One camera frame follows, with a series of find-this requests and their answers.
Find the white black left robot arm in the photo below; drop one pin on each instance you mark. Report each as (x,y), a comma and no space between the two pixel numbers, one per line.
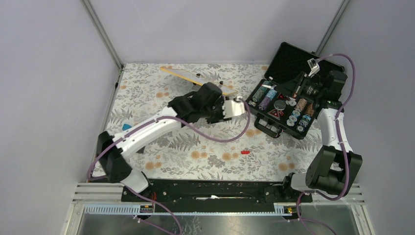
(113,150)

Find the grey blue lego plate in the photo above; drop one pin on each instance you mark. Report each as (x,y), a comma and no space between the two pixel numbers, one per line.
(127,127)

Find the black poker chip case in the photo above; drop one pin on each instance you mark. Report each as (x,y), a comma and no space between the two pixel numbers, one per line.
(277,113)

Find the grey slotted cable duct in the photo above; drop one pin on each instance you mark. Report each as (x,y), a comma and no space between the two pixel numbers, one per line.
(240,208)

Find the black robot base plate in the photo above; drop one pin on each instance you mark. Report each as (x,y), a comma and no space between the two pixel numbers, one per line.
(168,191)

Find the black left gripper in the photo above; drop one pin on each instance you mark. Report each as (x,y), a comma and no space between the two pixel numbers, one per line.
(220,102)

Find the aluminium frame rail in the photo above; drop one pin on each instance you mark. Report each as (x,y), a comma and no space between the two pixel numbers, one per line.
(102,33)

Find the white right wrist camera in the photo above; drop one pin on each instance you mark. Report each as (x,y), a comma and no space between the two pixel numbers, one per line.
(314,67)

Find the yellow framed whiteboard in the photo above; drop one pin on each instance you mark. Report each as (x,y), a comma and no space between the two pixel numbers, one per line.
(199,79)

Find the white red whiteboard marker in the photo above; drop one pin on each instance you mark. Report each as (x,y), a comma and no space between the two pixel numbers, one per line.
(268,86)

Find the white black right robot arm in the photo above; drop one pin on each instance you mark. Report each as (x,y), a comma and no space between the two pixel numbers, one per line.
(333,170)

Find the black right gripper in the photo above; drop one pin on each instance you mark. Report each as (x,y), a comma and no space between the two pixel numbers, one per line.
(291,87)

